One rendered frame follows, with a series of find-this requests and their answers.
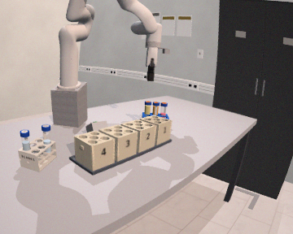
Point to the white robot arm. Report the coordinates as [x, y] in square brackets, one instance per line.
[79, 11]

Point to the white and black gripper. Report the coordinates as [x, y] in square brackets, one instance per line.
[151, 58]

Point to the beige bucket adapter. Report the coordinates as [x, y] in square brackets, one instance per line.
[126, 145]
[146, 133]
[163, 128]
[91, 155]

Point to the beige tube rack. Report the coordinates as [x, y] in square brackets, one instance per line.
[33, 161]

